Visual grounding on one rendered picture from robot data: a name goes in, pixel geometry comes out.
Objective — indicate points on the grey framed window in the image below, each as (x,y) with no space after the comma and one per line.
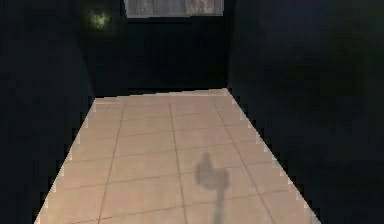
(173,7)

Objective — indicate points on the small green glowing light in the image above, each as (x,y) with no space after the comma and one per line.
(99,20)

